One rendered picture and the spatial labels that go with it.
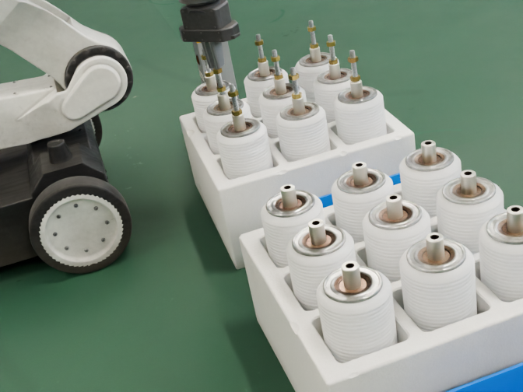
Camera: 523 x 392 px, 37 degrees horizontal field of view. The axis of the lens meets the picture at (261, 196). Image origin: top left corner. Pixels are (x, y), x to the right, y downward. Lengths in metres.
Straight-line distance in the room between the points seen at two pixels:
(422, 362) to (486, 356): 0.10
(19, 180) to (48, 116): 0.15
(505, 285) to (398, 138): 0.51
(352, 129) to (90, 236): 0.56
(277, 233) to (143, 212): 0.67
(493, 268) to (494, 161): 0.72
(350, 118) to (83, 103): 0.56
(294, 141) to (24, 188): 0.57
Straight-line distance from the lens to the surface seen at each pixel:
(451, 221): 1.17
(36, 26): 1.69
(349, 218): 1.22
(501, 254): 1.07
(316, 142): 1.49
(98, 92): 1.69
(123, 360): 1.40
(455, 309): 1.05
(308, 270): 1.08
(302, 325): 1.08
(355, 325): 1.00
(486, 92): 2.11
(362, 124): 1.51
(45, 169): 1.62
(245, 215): 1.47
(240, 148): 1.45
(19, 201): 1.63
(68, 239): 1.62
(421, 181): 1.25
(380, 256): 1.13
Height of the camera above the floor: 0.86
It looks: 29 degrees down
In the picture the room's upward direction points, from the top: 11 degrees counter-clockwise
